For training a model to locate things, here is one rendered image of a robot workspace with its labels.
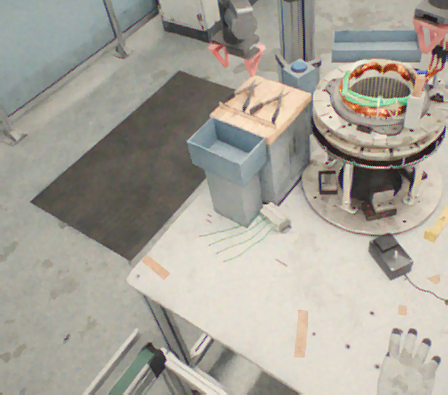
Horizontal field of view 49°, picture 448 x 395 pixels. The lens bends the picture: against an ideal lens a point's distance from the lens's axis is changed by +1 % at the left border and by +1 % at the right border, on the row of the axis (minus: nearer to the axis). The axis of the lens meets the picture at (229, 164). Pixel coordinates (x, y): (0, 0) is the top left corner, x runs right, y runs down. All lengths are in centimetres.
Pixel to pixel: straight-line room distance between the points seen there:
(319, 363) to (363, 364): 9
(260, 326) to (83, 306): 124
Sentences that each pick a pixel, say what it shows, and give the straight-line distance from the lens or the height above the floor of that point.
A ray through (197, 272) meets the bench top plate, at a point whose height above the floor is 78.
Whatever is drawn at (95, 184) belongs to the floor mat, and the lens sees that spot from 276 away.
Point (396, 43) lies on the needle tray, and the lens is 160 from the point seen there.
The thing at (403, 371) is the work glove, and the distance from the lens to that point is 119.
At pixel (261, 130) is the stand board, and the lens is 123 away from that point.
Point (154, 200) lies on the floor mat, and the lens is 256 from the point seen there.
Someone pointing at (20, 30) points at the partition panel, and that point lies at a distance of 318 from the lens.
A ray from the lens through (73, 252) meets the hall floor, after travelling 253.
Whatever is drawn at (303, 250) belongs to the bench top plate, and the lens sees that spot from 134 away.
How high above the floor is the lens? 189
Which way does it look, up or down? 45 degrees down
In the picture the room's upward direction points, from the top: 10 degrees counter-clockwise
